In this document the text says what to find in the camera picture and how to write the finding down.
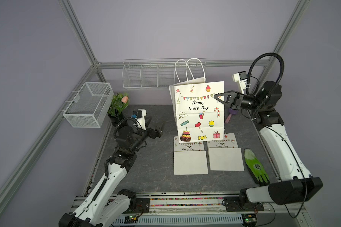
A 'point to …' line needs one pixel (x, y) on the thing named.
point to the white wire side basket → (87, 105)
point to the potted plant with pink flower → (119, 102)
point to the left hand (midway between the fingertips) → (159, 119)
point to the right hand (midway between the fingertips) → (213, 97)
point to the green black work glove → (257, 169)
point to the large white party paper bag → (224, 154)
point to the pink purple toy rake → (231, 112)
